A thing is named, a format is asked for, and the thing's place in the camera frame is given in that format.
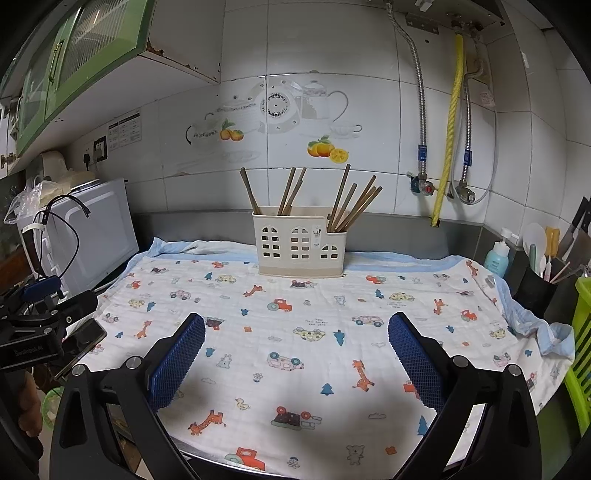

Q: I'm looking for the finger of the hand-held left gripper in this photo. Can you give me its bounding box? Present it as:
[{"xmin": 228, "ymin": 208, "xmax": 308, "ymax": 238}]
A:
[{"xmin": 34, "ymin": 291, "xmax": 99, "ymax": 330}]

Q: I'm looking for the beige kitchen appliance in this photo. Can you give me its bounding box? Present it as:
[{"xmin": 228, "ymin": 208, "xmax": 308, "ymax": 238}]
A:
[{"xmin": 34, "ymin": 150, "xmax": 88, "ymax": 185}]

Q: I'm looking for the yellow gas hose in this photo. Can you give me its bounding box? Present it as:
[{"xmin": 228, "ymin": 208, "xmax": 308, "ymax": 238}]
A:
[{"xmin": 431, "ymin": 33, "xmax": 464, "ymax": 227}]

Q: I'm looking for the steel cleaver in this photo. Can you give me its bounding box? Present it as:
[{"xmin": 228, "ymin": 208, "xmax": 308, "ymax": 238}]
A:
[{"xmin": 558, "ymin": 196, "xmax": 591, "ymax": 265}]

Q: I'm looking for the green plastic dish rack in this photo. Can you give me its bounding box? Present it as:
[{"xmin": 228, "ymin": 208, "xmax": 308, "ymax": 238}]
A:
[{"xmin": 561, "ymin": 277, "xmax": 591, "ymax": 416}]

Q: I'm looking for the red-handled water valve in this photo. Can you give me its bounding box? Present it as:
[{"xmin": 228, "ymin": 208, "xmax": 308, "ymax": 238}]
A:
[{"xmin": 406, "ymin": 172, "xmax": 437, "ymax": 195}]

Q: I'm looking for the green plastic plate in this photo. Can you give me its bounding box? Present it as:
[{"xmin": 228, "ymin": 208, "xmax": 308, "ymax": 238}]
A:
[{"xmin": 41, "ymin": 388, "xmax": 63, "ymax": 430}]

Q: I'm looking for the black smartphone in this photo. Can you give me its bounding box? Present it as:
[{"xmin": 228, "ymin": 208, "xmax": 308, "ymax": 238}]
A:
[{"xmin": 58, "ymin": 318, "xmax": 108, "ymax": 370}]

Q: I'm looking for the person's left forearm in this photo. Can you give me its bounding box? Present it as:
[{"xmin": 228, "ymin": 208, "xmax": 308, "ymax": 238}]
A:
[{"xmin": 14, "ymin": 369, "xmax": 44, "ymax": 446}]

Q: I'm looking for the clear plastic bag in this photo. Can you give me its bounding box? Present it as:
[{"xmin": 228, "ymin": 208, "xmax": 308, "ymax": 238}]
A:
[{"xmin": 4, "ymin": 180, "xmax": 51, "ymax": 224}]

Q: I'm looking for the white wall label sticker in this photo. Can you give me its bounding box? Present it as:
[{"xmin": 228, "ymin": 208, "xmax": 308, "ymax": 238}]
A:
[{"xmin": 108, "ymin": 110, "xmax": 141, "ymax": 151}]

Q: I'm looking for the white microwave oven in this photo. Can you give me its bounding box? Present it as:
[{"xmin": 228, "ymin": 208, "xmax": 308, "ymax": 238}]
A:
[{"xmin": 21, "ymin": 178, "xmax": 140, "ymax": 296}]

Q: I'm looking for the long metal flexible hose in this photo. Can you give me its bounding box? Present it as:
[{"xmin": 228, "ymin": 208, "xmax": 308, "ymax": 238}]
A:
[{"xmin": 385, "ymin": 0, "xmax": 428, "ymax": 181}]

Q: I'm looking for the short metal flexible hose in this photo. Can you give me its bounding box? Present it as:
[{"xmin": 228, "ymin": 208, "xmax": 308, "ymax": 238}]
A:
[{"xmin": 455, "ymin": 23, "xmax": 482, "ymax": 204}]

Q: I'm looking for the blue soap bottle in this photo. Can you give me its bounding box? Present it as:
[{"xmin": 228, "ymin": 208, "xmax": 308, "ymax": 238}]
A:
[{"xmin": 484, "ymin": 228, "xmax": 518, "ymax": 278}]

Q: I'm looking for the green wall cabinet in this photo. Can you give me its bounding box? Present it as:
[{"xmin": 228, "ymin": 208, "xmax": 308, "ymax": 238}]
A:
[{"xmin": 0, "ymin": 0, "xmax": 158, "ymax": 158}]

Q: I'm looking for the beige plastic chopstick holder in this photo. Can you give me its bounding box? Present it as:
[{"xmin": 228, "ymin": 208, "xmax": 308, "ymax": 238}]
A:
[{"xmin": 252, "ymin": 210, "xmax": 348, "ymax": 278}]

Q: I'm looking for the black utensil container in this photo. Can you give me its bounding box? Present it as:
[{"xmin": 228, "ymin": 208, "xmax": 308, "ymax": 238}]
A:
[{"xmin": 512, "ymin": 258, "xmax": 571, "ymax": 319}]

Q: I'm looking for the thin white hose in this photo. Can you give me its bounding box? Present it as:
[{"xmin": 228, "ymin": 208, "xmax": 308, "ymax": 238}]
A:
[{"xmin": 473, "ymin": 104, "xmax": 500, "ymax": 205}]

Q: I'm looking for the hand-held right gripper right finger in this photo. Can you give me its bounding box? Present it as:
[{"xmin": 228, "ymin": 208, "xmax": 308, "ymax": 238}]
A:
[{"xmin": 388, "ymin": 312, "xmax": 542, "ymax": 480}]

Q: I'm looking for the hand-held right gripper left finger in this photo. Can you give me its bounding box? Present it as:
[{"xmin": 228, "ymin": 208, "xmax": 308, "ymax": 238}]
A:
[{"xmin": 50, "ymin": 312, "xmax": 206, "ymax": 480}]

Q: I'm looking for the wall water heater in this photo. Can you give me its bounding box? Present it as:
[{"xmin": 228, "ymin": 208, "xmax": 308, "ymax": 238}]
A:
[{"xmin": 383, "ymin": 0, "xmax": 506, "ymax": 33}]

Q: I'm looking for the white cartoon printed cloth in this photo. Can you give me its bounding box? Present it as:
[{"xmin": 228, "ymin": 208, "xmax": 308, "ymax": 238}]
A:
[{"xmin": 60, "ymin": 237, "xmax": 575, "ymax": 474}]

